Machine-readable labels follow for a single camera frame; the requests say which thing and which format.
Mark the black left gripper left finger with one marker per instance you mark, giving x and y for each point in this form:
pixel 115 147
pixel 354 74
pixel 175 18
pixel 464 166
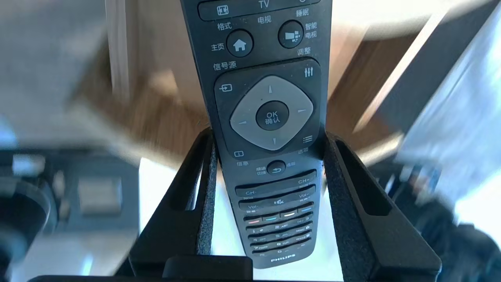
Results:
pixel 176 231

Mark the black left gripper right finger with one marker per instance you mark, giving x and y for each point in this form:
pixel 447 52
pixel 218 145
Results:
pixel 375 243

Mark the black TV remote control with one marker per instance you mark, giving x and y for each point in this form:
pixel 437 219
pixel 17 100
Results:
pixel 270 117

